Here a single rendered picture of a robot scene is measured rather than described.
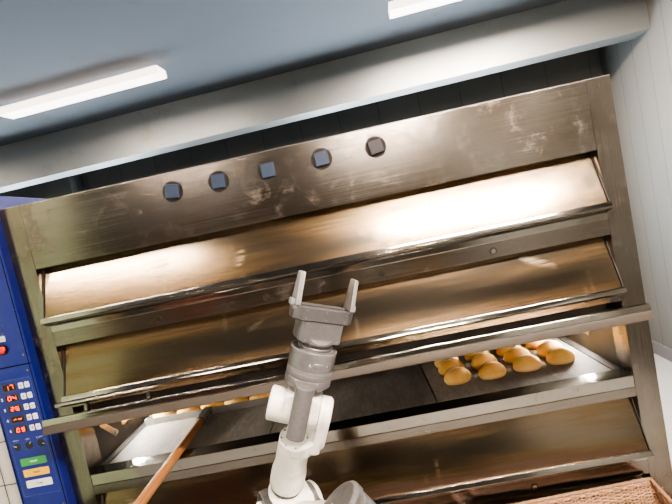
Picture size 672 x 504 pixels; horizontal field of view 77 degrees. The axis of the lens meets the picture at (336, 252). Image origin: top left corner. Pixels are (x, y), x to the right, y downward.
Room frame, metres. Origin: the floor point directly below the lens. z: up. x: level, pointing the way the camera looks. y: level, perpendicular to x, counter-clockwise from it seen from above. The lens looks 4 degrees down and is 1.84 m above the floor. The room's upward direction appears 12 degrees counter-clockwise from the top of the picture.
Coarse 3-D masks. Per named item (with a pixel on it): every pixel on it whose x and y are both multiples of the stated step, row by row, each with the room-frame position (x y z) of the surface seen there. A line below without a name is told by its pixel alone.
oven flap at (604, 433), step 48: (480, 432) 1.33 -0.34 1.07; (528, 432) 1.32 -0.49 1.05; (576, 432) 1.30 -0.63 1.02; (624, 432) 1.29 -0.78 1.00; (192, 480) 1.39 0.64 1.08; (240, 480) 1.37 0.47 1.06; (336, 480) 1.34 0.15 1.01; (384, 480) 1.32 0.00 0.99; (432, 480) 1.31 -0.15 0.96; (480, 480) 1.27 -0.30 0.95
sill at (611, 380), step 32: (544, 384) 1.35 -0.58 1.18; (576, 384) 1.30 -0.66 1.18; (608, 384) 1.29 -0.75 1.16; (384, 416) 1.36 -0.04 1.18; (416, 416) 1.32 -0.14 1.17; (448, 416) 1.32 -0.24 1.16; (192, 448) 1.42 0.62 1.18; (224, 448) 1.37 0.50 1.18; (256, 448) 1.35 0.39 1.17; (96, 480) 1.38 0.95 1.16
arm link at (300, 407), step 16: (288, 368) 0.77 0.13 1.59; (304, 384) 0.75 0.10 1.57; (320, 384) 0.75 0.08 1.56; (272, 400) 0.76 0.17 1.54; (288, 400) 0.76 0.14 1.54; (304, 400) 0.72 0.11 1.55; (320, 400) 0.77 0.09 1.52; (272, 416) 0.76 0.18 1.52; (288, 416) 0.76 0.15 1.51; (304, 416) 0.72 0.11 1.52; (288, 432) 0.73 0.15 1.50; (304, 432) 0.73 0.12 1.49
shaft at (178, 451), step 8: (200, 424) 1.55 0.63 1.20; (192, 432) 1.49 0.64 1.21; (184, 440) 1.43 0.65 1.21; (176, 448) 1.38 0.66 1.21; (184, 448) 1.40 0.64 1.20; (176, 456) 1.34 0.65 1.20; (168, 464) 1.29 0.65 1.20; (160, 472) 1.25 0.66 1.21; (168, 472) 1.27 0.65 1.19; (152, 480) 1.21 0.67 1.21; (160, 480) 1.22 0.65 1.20; (152, 488) 1.18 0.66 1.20; (144, 496) 1.14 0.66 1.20
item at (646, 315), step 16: (608, 320) 1.15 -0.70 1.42; (624, 320) 1.15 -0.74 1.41; (640, 320) 1.14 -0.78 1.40; (528, 336) 1.16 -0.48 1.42; (544, 336) 1.16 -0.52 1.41; (560, 336) 1.15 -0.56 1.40; (432, 352) 1.18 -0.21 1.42; (448, 352) 1.17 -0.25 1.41; (464, 352) 1.17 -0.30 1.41; (352, 368) 1.19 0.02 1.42; (368, 368) 1.18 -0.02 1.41; (384, 368) 1.18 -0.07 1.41; (224, 384) 1.40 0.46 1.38; (272, 384) 1.20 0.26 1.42; (288, 384) 1.20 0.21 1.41; (192, 400) 1.21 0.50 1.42; (208, 400) 1.21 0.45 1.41; (224, 400) 1.20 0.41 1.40; (112, 416) 1.22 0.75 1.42; (128, 416) 1.22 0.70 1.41; (144, 416) 1.22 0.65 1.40; (48, 432) 1.23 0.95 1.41
